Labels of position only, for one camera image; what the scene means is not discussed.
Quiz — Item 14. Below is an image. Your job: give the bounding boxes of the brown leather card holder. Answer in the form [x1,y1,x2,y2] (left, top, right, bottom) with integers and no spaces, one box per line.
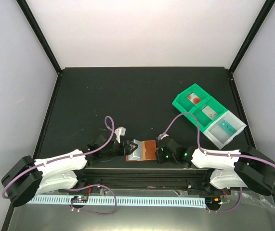
[126,139,157,162]

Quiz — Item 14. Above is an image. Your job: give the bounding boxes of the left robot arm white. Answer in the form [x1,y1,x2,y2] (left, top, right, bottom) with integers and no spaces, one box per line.
[1,135,141,207]

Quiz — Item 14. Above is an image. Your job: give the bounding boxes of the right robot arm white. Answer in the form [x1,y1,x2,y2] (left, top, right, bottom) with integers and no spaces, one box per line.
[156,136,275,196]

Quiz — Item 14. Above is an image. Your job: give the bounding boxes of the white card in bin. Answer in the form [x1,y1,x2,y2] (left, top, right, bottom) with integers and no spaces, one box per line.
[202,105,218,120]

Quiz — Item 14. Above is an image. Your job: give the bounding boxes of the red dotted card in bin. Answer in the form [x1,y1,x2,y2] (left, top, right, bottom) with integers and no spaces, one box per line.
[187,93,202,105]

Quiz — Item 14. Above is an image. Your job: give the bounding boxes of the teal card in bin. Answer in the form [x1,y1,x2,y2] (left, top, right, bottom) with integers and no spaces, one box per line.
[219,120,237,136]

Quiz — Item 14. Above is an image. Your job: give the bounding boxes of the green bin far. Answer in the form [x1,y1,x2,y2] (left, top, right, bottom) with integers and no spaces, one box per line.
[172,83,210,113]

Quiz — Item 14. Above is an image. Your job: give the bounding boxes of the green bin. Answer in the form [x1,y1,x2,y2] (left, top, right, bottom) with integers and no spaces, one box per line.
[172,83,210,113]
[189,96,227,132]

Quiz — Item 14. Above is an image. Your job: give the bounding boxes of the green bin middle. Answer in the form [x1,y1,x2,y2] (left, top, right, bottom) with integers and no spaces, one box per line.
[189,96,227,132]

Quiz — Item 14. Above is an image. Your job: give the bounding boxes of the small circuit board left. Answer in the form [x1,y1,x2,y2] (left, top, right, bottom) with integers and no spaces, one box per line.
[71,195,89,203]

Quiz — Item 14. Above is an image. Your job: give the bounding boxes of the small circuit board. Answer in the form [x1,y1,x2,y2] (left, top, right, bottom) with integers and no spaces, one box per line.
[71,195,89,203]
[205,197,230,205]

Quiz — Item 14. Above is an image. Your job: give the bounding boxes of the white translucent bin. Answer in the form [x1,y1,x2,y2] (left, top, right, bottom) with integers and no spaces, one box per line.
[203,110,247,149]

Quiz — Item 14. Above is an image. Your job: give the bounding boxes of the small circuit board right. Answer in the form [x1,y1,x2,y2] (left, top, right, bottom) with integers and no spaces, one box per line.
[205,197,230,205]

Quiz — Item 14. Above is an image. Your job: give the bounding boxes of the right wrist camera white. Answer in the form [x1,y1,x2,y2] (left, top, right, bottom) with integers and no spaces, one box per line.
[157,133,169,141]

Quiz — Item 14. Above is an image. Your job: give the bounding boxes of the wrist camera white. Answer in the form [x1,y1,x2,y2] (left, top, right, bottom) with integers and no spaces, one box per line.
[157,133,169,141]
[114,127,126,143]

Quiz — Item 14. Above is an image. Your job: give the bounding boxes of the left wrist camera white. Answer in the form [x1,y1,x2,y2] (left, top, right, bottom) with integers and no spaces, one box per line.
[114,127,126,143]

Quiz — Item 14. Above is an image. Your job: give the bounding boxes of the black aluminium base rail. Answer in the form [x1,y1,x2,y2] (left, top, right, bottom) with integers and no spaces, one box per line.
[75,168,220,195]

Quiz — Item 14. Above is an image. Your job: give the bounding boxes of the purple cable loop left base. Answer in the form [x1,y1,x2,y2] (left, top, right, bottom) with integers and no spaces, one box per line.
[66,184,117,216]

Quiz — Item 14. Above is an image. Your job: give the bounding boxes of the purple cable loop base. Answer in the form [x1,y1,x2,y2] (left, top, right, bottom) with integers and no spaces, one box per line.
[206,187,242,214]
[66,184,117,216]

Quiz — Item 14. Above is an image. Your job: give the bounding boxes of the white slotted cable duct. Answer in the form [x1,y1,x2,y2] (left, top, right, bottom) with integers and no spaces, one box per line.
[28,195,206,208]

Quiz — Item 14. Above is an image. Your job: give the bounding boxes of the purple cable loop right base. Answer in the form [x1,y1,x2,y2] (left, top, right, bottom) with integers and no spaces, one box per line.
[206,187,242,214]

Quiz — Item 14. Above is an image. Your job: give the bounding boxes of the black frame post left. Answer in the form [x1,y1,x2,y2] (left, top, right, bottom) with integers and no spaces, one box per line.
[16,0,62,74]

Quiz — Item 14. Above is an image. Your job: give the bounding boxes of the black frame post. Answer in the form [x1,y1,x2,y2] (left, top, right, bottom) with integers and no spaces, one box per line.
[229,0,275,74]
[16,0,62,74]

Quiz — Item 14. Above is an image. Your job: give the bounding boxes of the black frame post right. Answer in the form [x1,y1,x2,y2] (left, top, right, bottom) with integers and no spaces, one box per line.
[229,0,275,74]

